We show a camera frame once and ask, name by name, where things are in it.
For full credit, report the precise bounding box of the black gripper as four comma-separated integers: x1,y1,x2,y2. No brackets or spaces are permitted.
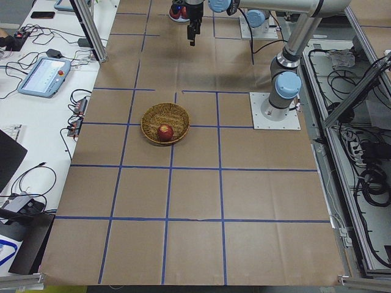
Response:
172,1,203,46

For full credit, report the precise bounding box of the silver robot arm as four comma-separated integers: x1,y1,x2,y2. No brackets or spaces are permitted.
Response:
246,9,276,37
208,0,351,121

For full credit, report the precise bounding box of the light blue plate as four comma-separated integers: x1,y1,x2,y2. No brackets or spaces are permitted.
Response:
169,12,190,23

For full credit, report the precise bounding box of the red apple on plate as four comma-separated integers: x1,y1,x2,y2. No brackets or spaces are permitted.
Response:
169,6,181,21
181,6,189,20

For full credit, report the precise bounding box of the woven wicker basket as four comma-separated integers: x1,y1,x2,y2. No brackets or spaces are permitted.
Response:
141,103,190,145

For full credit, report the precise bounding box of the dark red apple in basket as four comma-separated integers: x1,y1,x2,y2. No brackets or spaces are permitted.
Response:
158,124,174,142

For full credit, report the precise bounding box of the black power adapter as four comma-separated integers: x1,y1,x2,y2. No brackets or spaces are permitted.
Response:
46,49,63,59

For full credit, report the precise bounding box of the blue teach pendant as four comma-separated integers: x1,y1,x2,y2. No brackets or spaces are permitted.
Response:
18,57,71,98

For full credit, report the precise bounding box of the black smartphone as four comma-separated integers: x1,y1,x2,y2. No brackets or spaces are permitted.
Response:
31,11,55,19

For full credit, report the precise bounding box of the white keyboard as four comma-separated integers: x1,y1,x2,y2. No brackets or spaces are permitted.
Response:
1,124,23,141

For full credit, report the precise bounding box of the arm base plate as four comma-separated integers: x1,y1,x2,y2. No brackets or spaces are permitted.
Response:
239,16,279,41
249,92,301,131

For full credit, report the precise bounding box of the aluminium frame post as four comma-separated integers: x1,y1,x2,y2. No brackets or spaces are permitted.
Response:
70,0,108,63

